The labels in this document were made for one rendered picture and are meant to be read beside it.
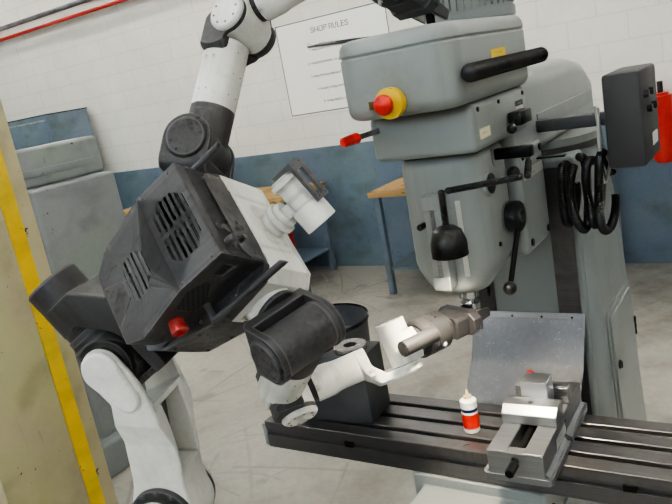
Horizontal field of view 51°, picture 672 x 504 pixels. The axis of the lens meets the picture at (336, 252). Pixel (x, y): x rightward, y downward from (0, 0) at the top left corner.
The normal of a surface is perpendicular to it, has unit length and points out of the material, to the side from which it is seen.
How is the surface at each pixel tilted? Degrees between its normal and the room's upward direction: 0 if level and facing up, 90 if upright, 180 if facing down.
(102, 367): 90
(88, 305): 90
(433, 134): 90
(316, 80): 90
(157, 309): 74
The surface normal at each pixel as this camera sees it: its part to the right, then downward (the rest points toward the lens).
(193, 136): -0.20, -0.23
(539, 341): -0.55, -0.17
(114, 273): -0.67, 0.03
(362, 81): -0.53, 0.29
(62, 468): 0.83, -0.02
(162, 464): -0.19, 0.27
